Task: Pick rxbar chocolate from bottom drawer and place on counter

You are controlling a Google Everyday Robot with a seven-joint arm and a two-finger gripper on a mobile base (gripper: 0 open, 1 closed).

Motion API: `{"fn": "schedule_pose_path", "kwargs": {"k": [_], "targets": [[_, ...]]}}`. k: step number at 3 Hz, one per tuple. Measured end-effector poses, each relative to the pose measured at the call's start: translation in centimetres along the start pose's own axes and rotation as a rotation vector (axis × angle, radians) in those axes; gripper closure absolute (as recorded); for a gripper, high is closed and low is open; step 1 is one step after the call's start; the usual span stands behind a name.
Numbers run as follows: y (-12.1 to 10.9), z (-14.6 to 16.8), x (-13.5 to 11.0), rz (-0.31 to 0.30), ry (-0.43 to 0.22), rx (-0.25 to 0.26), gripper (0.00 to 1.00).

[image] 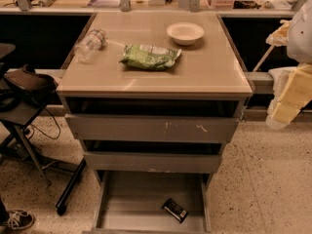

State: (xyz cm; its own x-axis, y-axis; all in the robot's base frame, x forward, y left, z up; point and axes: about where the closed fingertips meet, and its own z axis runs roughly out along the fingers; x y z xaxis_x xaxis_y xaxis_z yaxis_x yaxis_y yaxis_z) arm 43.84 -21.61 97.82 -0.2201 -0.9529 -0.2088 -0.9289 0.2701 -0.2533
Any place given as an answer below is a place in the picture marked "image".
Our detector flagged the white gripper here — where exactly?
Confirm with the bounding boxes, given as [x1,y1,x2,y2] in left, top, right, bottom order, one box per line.
[265,19,312,130]

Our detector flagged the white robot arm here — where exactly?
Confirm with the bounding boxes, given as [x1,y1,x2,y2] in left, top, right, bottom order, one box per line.
[266,0,312,130]

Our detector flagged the grey drawer cabinet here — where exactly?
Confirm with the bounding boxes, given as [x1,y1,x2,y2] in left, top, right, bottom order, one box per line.
[56,11,254,234]

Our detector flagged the middle grey drawer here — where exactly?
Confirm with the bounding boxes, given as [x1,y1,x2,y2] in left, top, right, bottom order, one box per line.
[84,151,221,174]

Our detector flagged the bottom open grey drawer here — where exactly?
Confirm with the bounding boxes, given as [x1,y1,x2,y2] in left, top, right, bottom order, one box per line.
[83,172,211,234]

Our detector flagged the top grey drawer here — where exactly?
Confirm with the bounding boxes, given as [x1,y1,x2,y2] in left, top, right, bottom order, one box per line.
[65,114,238,143]

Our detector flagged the white bowl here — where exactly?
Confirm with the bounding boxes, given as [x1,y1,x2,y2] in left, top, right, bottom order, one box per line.
[167,22,205,46]

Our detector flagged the green chip bag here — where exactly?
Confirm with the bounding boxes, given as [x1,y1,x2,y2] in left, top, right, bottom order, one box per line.
[120,44,181,71]

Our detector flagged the clear plastic water bottle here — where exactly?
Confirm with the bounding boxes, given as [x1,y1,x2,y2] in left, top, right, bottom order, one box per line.
[74,28,106,63]

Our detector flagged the black rolling stand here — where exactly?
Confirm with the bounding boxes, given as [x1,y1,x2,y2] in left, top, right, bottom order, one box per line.
[0,42,88,216]

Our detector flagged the sneaker with white laces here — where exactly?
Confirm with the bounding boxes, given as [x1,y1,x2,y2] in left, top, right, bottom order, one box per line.
[0,210,35,230]

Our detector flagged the white stick handle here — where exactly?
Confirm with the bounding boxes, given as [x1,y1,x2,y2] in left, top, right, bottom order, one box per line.
[252,45,275,72]

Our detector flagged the black cable on floor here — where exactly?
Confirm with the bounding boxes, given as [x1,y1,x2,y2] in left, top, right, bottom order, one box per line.
[25,106,62,141]

